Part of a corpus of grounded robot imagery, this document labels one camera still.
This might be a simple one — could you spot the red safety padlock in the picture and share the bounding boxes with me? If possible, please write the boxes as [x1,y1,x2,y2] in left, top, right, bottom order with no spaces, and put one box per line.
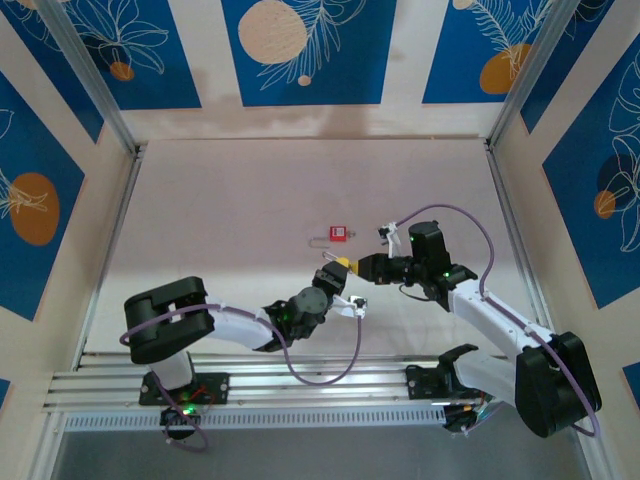
[309,224,350,250]

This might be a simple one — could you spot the black controller box green light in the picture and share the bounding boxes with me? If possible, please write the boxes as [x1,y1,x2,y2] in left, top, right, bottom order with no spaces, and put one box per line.
[159,402,201,441]

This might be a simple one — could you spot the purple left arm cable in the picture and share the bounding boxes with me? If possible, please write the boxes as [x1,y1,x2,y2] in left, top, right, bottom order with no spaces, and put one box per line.
[118,303,364,454]

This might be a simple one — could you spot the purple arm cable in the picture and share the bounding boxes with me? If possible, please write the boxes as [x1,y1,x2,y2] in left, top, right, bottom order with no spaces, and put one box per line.
[396,202,603,439]
[118,303,364,454]

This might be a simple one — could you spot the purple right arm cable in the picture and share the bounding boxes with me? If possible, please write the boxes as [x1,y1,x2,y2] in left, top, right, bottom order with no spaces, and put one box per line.
[396,202,603,439]

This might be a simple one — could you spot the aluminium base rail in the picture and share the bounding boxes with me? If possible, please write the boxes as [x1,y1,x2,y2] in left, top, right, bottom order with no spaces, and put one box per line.
[42,353,599,415]

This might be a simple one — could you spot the aluminium table side rail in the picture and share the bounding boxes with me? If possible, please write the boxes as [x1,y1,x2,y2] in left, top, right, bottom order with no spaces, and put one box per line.
[74,142,149,371]
[483,138,560,359]

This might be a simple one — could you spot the white slotted cable duct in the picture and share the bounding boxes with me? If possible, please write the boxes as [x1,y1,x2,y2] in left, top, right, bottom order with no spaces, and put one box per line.
[62,407,449,432]

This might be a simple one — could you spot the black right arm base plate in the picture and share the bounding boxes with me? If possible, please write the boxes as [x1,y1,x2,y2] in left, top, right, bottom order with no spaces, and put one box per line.
[405,364,496,401]

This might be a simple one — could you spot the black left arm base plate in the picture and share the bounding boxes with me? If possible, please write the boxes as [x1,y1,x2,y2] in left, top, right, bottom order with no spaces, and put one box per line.
[138,372,231,407]

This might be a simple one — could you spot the black controller box coloured wires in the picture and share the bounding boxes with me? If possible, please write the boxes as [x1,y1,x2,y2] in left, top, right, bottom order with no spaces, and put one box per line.
[442,402,489,436]

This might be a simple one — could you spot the aluminium frame post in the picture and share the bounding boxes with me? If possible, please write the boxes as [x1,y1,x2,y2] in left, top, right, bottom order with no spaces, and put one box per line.
[37,0,141,156]
[485,0,584,149]

